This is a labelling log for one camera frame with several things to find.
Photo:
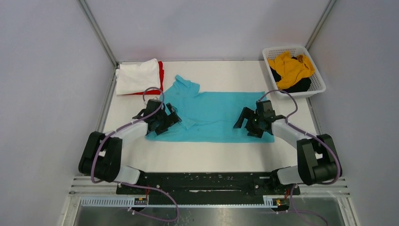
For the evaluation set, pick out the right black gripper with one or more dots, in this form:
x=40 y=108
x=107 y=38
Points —
x=249 y=114

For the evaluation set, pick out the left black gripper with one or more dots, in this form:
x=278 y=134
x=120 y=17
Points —
x=170 y=120

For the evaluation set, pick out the turquoise t-shirt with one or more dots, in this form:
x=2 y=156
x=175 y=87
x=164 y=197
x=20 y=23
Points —
x=207 y=116

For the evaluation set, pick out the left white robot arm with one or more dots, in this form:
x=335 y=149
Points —
x=101 y=157

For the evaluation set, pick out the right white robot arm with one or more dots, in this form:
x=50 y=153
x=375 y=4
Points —
x=302 y=141

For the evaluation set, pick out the red folded t-shirt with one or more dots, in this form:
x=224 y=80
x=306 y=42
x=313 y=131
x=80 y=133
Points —
x=161 y=78

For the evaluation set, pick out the white folded t-shirt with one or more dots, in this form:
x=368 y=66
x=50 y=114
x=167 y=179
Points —
x=124 y=73

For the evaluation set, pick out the black t-shirt in basket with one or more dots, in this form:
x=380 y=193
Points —
x=297 y=85

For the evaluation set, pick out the white plastic basket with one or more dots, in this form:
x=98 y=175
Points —
x=292 y=69

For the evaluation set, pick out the yellow t-shirt in basket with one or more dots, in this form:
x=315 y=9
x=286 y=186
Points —
x=291 y=70

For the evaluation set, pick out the left table edge rail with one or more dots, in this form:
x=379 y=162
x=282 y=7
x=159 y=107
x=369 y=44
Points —
x=107 y=101

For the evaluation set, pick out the table edge rail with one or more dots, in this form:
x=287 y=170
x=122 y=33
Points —
x=315 y=115
x=107 y=101

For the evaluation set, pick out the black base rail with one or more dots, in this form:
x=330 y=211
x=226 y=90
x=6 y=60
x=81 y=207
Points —
x=220 y=183

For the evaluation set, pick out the right table edge rail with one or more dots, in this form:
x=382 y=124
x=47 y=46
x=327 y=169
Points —
x=315 y=115

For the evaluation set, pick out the white slotted cable duct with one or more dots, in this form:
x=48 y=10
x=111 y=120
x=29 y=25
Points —
x=186 y=201

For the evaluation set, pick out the right corner aluminium post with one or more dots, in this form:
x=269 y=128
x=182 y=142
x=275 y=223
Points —
x=326 y=12

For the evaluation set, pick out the corner aluminium post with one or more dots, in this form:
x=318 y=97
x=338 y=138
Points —
x=97 y=31
x=326 y=12

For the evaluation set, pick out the left corner aluminium post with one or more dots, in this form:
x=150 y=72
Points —
x=97 y=31

